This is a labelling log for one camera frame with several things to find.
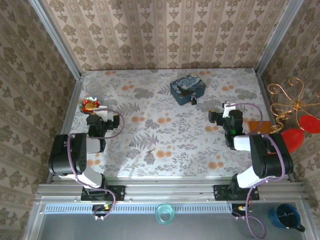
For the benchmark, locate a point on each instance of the starry night painted box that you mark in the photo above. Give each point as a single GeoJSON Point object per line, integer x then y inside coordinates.
{"type": "Point", "coordinates": [187, 88]}

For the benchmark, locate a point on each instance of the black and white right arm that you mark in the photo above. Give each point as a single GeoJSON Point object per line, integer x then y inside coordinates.
{"type": "Point", "coordinates": [265, 160]}

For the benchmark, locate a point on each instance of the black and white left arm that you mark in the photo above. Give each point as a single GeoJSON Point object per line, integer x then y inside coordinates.
{"type": "Point", "coordinates": [80, 160]}

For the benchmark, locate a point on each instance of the colourful patterned small dish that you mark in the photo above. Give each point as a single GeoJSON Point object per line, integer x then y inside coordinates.
{"type": "Point", "coordinates": [89, 105]}

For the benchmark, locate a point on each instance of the orange brown flat board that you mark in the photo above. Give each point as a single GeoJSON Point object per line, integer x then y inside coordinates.
{"type": "Point", "coordinates": [262, 127]}

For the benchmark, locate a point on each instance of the clear glass bowl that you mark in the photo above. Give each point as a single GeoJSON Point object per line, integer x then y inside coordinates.
{"type": "Point", "coordinates": [93, 87]}

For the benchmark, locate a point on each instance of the floral tablecloth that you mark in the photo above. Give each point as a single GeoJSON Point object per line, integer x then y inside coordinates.
{"type": "Point", "coordinates": [170, 140]}

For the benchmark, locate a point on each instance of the teal glass cup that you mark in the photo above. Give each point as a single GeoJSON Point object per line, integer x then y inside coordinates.
{"type": "Point", "coordinates": [165, 213]}

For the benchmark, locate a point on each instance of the dark blue mug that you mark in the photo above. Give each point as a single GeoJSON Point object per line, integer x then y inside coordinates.
{"type": "Point", "coordinates": [284, 215]}

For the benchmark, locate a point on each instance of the grey metal shelf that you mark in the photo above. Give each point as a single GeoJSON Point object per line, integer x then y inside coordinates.
{"type": "Point", "coordinates": [175, 230]}

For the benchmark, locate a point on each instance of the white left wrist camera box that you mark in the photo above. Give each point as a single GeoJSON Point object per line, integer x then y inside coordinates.
{"type": "Point", "coordinates": [103, 112]}

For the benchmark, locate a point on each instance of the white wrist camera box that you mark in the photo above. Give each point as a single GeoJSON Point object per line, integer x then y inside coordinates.
{"type": "Point", "coordinates": [103, 112]}
{"type": "Point", "coordinates": [228, 108]}

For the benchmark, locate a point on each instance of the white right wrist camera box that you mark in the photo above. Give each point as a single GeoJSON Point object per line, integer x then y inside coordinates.
{"type": "Point", "coordinates": [228, 108]}

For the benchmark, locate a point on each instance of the aluminium frame side rail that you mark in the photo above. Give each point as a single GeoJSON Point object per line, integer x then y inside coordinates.
{"type": "Point", "coordinates": [265, 100]}
{"type": "Point", "coordinates": [71, 107]}

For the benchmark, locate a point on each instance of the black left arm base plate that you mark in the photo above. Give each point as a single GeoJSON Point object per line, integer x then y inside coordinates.
{"type": "Point", "coordinates": [117, 193]}

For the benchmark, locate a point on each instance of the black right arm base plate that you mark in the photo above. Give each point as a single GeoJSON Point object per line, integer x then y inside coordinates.
{"type": "Point", "coordinates": [221, 192]}

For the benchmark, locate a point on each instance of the aluminium frame cross rail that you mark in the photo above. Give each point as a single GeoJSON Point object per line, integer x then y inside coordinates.
{"type": "Point", "coordinates": [170, 191]}

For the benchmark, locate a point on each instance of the aluminium frame post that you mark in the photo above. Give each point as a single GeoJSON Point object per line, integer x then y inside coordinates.
{"type": "Point", "coordinates": [277, 37]}
{"type": "Point", "coordinates": [57, 40]}

